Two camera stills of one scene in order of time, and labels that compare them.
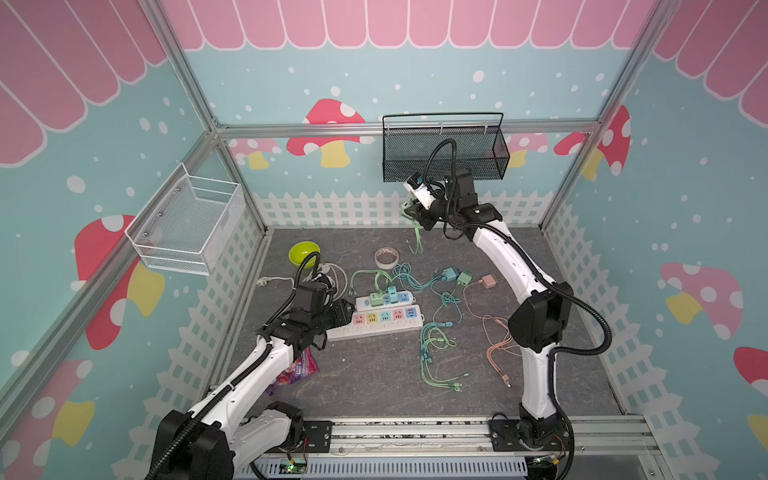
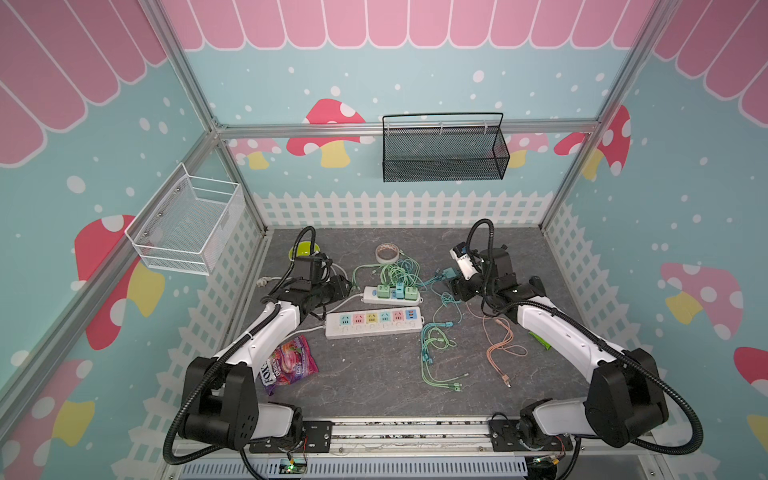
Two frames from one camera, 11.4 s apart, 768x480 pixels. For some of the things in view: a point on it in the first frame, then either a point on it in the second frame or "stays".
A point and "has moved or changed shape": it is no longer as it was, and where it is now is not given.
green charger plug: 377,299 has moved or changed shape
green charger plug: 405,205 to 411,293
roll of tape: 386,257 stays
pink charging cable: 497,332 stays
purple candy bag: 303,366 stays
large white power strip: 380,321 stays
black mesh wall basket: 432,144 stays
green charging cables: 383,287 has moved or changed shape
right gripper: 421,217 to 459,284
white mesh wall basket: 184,226 stays
